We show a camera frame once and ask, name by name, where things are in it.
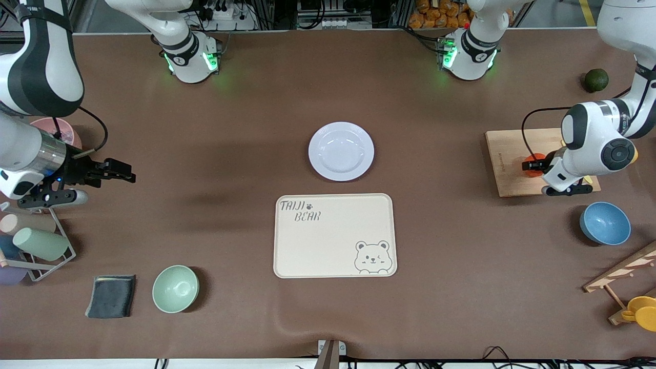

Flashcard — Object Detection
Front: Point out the orange mandarin fruit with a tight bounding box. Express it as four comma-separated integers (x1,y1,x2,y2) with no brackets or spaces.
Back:
524,153,548,178

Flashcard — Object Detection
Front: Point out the pale lavender round plate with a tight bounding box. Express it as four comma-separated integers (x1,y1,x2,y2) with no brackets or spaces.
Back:
308,121,375,182

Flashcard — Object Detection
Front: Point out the wooden cutting board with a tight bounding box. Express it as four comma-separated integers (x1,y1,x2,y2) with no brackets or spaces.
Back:
485,127,601,198

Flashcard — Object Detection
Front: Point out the pink bowl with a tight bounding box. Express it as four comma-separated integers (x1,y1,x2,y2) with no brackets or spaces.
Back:
30,117,83,152

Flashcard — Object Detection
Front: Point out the beige cup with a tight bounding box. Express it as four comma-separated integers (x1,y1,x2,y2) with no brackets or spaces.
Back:
0,213,57,236

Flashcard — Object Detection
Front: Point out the mint green cup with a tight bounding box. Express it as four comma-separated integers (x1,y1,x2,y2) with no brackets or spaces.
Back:
12,227,70,262

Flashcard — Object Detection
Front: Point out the blue bowl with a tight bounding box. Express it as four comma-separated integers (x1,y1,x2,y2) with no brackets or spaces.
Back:
580,201,632,246

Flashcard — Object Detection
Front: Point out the dark green avocado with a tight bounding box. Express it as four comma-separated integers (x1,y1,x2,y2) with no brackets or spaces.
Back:
585,68,610,93

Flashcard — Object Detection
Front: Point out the brown table cover mat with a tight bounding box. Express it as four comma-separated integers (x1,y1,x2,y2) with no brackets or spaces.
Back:
0,29,656,361

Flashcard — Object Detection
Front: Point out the blue cup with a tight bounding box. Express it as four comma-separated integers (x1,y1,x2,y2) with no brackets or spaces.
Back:
0,235,21,260

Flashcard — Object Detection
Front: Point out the dark grey folded cloth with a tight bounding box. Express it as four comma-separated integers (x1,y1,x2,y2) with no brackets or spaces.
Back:
85,275,137,319

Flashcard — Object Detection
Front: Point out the mint green bowl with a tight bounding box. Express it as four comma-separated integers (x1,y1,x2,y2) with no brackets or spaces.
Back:
152,265,199,314

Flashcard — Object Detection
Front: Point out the purple cup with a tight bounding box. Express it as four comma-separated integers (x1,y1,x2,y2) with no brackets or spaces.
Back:
0,265,29,286

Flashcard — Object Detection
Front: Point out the wooden drying rack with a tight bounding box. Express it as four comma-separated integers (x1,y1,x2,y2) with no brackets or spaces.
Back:
583,241,656,326

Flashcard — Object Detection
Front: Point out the yellow mug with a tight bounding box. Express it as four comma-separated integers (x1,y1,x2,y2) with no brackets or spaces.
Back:
621,296,656,332

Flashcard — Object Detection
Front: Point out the bag of orange buns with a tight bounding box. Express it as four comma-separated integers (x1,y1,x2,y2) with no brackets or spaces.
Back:
408,0,473,30

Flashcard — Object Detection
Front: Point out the white power strip with plugs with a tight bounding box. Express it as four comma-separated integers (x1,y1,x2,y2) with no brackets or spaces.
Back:
197,0,257,31

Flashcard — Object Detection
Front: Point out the cream tray with bear print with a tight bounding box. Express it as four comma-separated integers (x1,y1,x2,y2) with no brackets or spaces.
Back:
273,193,398,279

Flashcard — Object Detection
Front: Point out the white multi socket strip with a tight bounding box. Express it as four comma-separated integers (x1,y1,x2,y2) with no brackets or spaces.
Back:
297,15,373,30

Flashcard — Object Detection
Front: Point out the grey wire cup rack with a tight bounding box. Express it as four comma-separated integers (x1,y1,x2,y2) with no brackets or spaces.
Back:
0,201,77,282

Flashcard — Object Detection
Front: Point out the black looped floor cable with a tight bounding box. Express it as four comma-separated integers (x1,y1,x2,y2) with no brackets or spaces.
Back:
482,346,519,362

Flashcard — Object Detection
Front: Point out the grey camera mount clamp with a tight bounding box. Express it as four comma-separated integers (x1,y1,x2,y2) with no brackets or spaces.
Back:
314,339,347,369

